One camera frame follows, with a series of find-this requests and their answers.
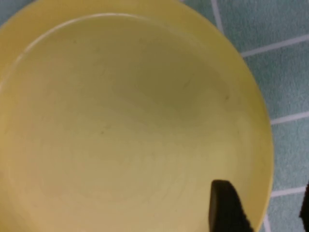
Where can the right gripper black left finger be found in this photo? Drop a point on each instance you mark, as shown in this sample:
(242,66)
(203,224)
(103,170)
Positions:
(227,210)

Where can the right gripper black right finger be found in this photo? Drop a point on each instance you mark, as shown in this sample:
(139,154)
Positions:
(305,210)

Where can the yellow plastic plate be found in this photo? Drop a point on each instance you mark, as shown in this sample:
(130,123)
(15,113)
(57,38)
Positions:
(120,120)

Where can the green white checked tablecloth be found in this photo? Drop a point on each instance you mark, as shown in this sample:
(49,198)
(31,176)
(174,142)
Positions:
(289,84)

